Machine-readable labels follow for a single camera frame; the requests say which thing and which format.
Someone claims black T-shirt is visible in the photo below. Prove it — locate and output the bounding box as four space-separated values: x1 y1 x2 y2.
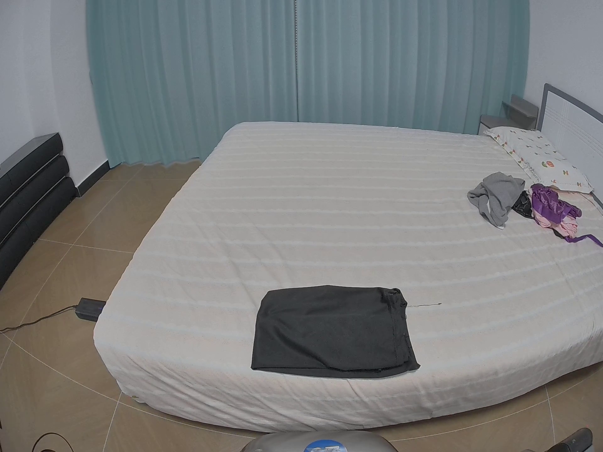
251 286 443 379

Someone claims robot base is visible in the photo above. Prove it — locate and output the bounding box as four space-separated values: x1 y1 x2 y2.
240 431 394 452

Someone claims bed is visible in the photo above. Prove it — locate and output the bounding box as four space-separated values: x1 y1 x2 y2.
93 83 603 434

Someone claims grey garment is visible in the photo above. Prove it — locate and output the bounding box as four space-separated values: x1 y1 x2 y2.
466 171 526 229

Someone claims black patterned garment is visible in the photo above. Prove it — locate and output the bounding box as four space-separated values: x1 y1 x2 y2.
513 190 533 219

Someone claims black power adapter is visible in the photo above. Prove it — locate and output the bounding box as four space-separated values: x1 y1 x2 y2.
76 298 107 322

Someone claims grey bedside table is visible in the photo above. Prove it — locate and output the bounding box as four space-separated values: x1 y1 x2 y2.
478 94 539 135

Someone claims white printed pillow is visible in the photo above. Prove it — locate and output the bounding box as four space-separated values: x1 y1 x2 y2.
484 126 594 194

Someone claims purple satin garment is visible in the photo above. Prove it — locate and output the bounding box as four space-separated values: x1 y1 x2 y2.
530 183 603 248

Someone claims pink garment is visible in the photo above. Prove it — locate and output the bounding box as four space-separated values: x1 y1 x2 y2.
537 215 579 236

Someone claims thin dark floor cable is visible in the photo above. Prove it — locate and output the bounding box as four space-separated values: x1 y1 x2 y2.
0 304 78 334

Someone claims black cable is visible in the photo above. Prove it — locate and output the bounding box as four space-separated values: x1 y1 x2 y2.
0 433 63 452

